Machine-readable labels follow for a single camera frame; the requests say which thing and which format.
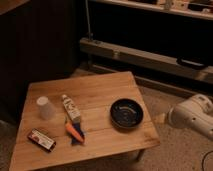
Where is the dark ceramic bowl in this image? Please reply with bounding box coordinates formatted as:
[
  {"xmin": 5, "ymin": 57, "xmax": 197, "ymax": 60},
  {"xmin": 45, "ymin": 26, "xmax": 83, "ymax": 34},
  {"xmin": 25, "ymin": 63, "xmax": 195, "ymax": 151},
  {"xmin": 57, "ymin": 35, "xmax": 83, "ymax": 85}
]
[{"xmin": 110, "ymin": 98, "xmax": 144, "ymax": 129}]

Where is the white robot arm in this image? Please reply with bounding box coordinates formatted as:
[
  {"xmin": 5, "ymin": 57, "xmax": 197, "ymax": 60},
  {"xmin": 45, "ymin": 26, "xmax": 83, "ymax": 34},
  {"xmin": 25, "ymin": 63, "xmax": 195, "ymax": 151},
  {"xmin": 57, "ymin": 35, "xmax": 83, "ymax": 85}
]
[{"xmin": 167, "ymin": 94, "xmax": 213, "ymax": 141}]

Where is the white tube with label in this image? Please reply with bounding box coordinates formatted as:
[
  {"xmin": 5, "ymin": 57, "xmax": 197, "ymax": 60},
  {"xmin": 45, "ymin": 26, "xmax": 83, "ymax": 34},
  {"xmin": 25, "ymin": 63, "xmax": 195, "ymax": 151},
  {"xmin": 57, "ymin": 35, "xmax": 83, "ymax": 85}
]
[{"xmin": 62, "ymin": 94, "xmax": 81, "ymax": 123}]

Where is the wooden low table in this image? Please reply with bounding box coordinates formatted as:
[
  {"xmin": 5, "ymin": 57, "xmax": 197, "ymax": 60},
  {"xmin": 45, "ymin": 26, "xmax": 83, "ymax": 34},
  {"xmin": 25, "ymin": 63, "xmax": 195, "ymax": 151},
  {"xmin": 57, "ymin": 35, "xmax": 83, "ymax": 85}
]
[{"xmin": 9, "ymin": 72, "xmax": 160, "ymax": 171}]

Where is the metal vertical pole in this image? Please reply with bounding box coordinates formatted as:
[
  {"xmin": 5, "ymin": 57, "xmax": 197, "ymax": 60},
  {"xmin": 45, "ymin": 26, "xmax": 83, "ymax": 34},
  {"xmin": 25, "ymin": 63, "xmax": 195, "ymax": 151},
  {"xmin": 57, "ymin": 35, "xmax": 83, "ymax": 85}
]
[{"xmin": 85, "ymin": 0, "xmax": 93, "ymax": 41}]

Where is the red and black box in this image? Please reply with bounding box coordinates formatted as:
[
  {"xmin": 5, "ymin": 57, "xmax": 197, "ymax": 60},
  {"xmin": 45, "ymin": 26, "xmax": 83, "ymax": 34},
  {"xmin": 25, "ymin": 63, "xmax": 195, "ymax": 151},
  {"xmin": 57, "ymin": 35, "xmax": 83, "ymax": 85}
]
[{"xmin": 27, "ymin": 129, "xmax": 56, "ymax": 152}]

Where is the long beige case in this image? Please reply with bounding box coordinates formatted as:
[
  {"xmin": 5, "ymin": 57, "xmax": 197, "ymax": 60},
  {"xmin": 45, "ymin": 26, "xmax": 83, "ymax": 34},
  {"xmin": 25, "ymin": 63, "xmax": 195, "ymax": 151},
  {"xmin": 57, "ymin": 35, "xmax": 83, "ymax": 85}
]
[{"xmin": 80, "ymin": 38, "xmax": 213, "ymax": 84}]

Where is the wooden shelf with items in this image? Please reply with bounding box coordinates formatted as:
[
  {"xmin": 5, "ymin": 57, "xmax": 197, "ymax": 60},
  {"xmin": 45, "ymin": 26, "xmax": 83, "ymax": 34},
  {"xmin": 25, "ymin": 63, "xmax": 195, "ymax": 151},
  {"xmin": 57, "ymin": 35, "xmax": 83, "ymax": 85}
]
[{"xmin": 90, "ymin": 0, "xmax": 213, "ymax": 21}]

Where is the black cable on floor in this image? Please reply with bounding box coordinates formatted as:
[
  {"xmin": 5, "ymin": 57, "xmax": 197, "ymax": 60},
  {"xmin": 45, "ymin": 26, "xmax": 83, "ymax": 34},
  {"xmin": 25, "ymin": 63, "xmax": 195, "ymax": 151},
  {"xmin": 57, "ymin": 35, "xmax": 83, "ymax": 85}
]
[{"xmin": 201, "ymin": 149, "xmax": 213, "ymax": 171}]

